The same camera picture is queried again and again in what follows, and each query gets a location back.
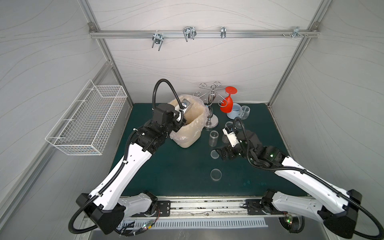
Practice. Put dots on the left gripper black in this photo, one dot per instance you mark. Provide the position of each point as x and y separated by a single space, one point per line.
177 118

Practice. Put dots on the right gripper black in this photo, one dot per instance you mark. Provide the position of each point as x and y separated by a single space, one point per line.
229 151

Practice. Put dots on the clear plastic jar lid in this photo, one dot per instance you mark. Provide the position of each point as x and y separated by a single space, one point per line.
214 154

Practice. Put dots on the jar with dried flowers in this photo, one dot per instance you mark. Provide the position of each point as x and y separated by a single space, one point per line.
213 138

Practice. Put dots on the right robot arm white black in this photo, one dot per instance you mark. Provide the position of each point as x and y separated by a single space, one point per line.
337 209

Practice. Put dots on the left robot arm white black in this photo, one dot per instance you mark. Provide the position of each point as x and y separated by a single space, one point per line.
101 209

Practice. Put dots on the cream trash bin with bag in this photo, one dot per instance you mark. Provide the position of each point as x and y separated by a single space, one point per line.
196 117

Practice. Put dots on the chrome glass holder stand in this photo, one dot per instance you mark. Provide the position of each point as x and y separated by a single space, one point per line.
209 97

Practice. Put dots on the clear wine glass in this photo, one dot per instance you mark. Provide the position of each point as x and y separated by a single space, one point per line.
244 112

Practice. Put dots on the red plastic wine glass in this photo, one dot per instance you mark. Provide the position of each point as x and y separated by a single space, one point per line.
226 104

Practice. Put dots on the metal hook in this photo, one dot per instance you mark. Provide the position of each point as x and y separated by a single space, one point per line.
223 32
157 39
189 33

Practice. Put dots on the white vent strip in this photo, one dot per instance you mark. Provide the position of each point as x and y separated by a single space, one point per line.
213 223

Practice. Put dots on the metal hook right end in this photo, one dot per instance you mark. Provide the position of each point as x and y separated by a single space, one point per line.
295 34

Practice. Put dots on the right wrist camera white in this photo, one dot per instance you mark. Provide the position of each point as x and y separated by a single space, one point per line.
233 139

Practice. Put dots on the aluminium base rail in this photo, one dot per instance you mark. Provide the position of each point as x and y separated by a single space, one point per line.
183 207

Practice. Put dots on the white wire basket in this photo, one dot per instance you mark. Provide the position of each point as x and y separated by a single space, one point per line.
85 127

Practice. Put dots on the aluminium top rail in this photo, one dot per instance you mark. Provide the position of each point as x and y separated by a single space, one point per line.
201 34

